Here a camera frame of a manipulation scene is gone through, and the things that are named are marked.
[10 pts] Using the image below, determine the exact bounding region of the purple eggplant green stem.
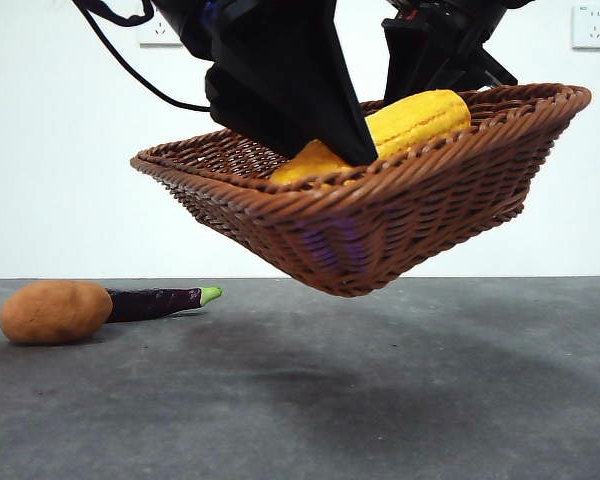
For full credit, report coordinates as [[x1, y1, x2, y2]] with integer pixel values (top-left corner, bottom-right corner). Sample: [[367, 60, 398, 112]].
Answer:
[[104, 285, 224, 324]]

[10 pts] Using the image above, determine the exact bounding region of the yellow corn cob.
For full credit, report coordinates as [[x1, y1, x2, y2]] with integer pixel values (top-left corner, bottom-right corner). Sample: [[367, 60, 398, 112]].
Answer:
[[269, 88, 472, 187]]

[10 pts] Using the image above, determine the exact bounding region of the brown potato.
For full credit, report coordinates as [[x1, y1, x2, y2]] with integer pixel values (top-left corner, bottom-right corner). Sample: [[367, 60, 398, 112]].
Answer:
[[0, 280, 115, 346]]

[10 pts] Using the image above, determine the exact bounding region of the brown wicker basket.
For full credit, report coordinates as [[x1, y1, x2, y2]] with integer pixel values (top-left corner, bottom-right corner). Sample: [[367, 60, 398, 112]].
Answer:
[[129, 83, 593, 299]]

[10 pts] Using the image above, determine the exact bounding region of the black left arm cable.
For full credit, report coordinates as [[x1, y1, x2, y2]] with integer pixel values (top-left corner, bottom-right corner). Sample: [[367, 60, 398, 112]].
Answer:
[[71, 0, 212, 113]]

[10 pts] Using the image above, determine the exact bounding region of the white wall socket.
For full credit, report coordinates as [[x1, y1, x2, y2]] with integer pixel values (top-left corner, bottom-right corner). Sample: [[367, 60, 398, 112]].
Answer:
[[571, 4, 600, 51], [139, 13, 184, 49]]

